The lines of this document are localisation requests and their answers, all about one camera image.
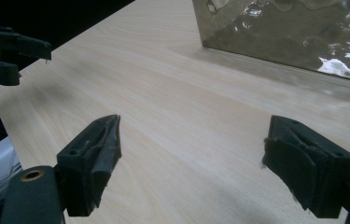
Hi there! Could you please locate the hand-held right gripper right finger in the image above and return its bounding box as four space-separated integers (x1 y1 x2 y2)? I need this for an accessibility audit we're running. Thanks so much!
260 115 350 219

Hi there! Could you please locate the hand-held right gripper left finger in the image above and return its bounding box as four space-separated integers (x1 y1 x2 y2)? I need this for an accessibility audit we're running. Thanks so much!
55 114 123 217

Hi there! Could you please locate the clear brown plastic box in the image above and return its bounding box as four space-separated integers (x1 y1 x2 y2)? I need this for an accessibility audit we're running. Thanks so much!
191 0 350 84

